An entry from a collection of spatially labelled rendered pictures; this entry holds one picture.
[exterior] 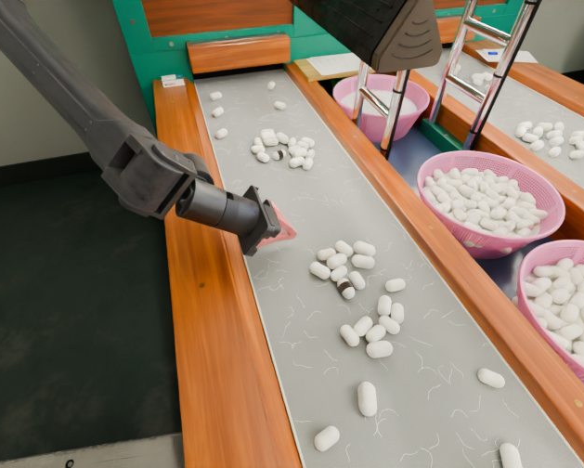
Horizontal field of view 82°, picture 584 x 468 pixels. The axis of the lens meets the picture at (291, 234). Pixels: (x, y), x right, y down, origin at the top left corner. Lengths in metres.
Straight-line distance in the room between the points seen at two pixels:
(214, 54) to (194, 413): 0.93
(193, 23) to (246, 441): 1.04
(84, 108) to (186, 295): 0.28
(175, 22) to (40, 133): 1.28
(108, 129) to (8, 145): 1.88
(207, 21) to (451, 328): 1.00
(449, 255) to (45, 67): 0.63
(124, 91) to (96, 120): 1.60
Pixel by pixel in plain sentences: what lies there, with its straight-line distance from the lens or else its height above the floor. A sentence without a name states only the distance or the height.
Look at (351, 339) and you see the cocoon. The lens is 0.48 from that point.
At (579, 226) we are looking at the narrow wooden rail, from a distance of 0.84.
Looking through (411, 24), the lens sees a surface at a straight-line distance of 0.42.
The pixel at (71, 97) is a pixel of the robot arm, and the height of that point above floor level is 1.01.
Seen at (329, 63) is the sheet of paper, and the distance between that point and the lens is 1.20.
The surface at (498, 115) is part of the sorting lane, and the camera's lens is 1.12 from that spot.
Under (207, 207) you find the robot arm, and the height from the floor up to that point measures 0.89.
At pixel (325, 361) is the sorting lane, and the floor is 0.74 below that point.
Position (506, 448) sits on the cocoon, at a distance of 0.50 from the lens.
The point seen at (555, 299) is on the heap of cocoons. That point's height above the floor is 0.74.
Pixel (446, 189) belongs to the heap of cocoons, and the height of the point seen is 0.74.
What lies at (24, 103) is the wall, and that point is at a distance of 2.19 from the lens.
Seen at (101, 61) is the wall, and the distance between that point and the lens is 2.04.
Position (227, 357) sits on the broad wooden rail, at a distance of 0.47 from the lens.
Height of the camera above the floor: 1.19
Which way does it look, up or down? 47 degrees down
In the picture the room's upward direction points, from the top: straight up
